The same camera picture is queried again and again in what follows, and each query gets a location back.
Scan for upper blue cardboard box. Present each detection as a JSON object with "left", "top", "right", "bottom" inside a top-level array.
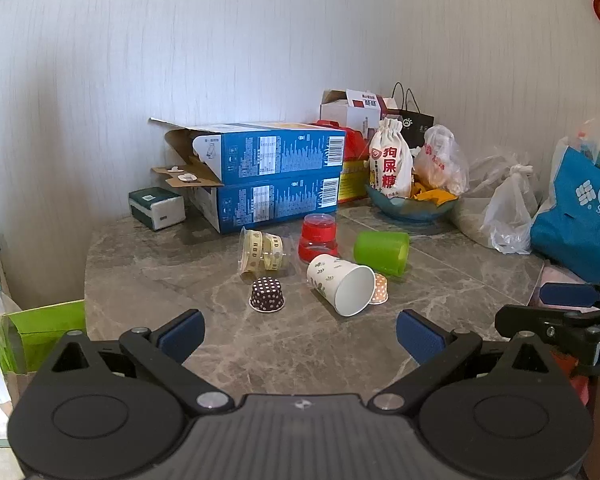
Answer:
[{"left": 149, "top": 117, "right": 347, "bottom": 186}]

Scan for black paper bag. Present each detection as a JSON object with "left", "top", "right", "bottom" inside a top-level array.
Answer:
[{"left": 391, "top": 82, "right": 435, "bottom": 150}]

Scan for orange polka-dot paper cup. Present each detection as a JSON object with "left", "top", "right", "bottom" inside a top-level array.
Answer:
[{"left": 367, "top": 273, "right": 390, "bottom": 305}]

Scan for clear plastic food bag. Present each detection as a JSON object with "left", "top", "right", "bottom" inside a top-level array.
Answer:
[{"left": 413, "top": 125, "right": 470, "bottom": 197}]

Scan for white knotted plastic bag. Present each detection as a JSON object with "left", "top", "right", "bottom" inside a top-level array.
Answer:
[{"left": 480, "top": 164, "right": 540, "bottom": 255}]

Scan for red gift box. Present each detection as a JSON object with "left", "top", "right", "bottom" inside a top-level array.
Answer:
[{"left": 314, "top": 120, "right": 372, "bottom": 162}]

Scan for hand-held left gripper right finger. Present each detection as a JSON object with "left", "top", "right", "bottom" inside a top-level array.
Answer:
[{"left": 367, "top": 309, "right": 568, "bottom": 413}]

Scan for blue shopping bag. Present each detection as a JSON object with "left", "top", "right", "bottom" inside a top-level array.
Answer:
[{"left": 530, "top": 146, "right": 600, "bottom": 283}]

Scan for yellow and red box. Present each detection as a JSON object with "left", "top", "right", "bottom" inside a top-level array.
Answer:
[{"left": 339, "top": 159, "right": 372, "bottom": 204}]

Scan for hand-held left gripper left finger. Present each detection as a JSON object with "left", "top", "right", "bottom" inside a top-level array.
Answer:
[{"left": 35, "top": 309, "right": 233, "bottom": 416}]

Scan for orange snack wrappers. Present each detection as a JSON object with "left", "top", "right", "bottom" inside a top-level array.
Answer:
[{"left": 411, "top": 180, "right": 458, "bottom": 203}]

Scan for white cardboard carton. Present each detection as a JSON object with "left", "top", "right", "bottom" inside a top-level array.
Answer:
[{"left": 320, "top": 89, "right": 400, "bottom": 141}]

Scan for green tissue pack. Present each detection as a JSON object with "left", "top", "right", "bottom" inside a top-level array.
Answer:
[{"left": 128, "top": 186, "right": 186, "bottom": 232}]

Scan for pink cloth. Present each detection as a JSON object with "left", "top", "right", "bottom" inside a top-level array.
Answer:
[{"left": 527, "top": 264, "right": 600, "bottom": 311}]

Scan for clear cup with yellow tape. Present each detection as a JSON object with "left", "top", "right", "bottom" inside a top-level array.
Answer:
[{"left": 238, "top": 227, "right": 291, "bottom": 281}]

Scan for brown polka-dot paper cup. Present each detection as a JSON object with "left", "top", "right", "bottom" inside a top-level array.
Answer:
[{"left": 249, "top": 276, "right": 286, "bottom": 312}]

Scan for blue cardboard box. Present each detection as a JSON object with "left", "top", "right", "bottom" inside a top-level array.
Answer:
[
  {"left": 149, "top": 117, "right": 347, "bottom": 186},
  {"left": 151, "top": 162, "right": 342, "bottom": 235}
]

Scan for crumpled clear plastic bag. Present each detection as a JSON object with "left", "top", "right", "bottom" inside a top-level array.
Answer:
[{"left": 467, "top": 147, "right": 533, "bottom": 198}]

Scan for green plastic cup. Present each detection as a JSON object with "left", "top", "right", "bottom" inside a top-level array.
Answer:
[{"left": 354, "top": 230, "right": 411, "bottom": 277}]

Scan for blue ceramic bowl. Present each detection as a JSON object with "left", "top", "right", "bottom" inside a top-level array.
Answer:
[{"left": 365, "top": 184, "right": 461, "bottom": 222}]

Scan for red plastic cup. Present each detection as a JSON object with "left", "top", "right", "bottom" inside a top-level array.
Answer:
[{"left": 298, "top": 213, "right": 340, "bottom": 264}]

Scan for green cardboard box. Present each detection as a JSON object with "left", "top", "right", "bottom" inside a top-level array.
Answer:
[{"left": 0, "top": 300, "right": 87, "bottom": 376}]

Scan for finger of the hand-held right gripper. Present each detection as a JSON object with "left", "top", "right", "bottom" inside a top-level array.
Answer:
[
  {"left": 494, "top": 304, "right": 588, "bottom": 348},
  {"left": 539, "top": 280, "right": 600, "bottom": 310}
]

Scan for white drawstring cloth bag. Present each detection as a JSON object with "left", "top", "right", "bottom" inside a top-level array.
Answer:
[{"left": 368, "top": 117, "right": 414, "bottom": 199}]

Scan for white leaf-print paper cup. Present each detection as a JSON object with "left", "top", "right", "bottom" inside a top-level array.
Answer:
[{"left": 306, "top": 253, "right": 377, "bottom": 317}]

